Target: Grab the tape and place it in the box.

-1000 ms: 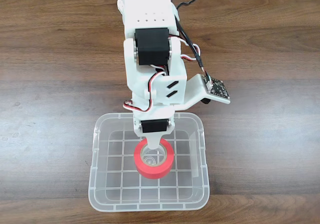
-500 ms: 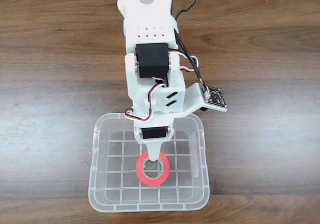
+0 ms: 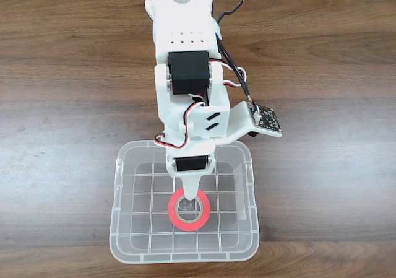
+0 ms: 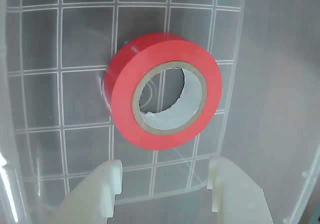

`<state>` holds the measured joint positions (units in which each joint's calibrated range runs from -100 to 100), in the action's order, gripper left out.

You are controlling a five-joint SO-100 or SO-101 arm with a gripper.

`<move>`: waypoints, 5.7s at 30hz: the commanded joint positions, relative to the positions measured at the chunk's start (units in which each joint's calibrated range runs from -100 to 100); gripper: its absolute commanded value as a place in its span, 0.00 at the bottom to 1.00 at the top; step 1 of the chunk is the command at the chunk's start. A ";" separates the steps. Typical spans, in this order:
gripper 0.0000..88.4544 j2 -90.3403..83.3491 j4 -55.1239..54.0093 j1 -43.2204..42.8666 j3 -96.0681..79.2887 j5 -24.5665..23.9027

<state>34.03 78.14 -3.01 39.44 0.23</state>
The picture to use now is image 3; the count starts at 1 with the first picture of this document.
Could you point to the red tape roll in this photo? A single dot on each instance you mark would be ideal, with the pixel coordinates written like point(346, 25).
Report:
point(188, 225)

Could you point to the camera board on white bracket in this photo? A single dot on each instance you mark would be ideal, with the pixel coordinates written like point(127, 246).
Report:
point(269, 118)

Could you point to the clear plastic storage box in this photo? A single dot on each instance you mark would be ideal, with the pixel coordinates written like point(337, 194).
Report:
point(123, 197)

